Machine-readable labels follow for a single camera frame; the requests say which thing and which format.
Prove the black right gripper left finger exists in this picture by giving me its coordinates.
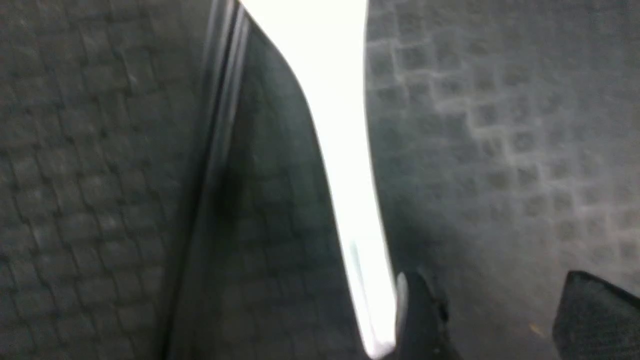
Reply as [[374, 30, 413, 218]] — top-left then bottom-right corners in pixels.
[[395, 271, 462, 360]]

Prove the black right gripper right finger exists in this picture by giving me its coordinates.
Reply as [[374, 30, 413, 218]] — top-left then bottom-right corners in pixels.
[[552, 270, 640, 360]]

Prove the white ceramic soup spoon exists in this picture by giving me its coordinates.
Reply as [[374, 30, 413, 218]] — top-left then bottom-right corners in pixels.
[[242, 0, 397, 360]]

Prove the black plastic serving tray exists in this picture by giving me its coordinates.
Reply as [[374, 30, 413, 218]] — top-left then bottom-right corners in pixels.
[[1, 0, 639, 360]]

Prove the black chopstick gold band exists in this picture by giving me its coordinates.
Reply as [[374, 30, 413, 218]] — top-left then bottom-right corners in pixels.
[[154, 0, 251, 360]]

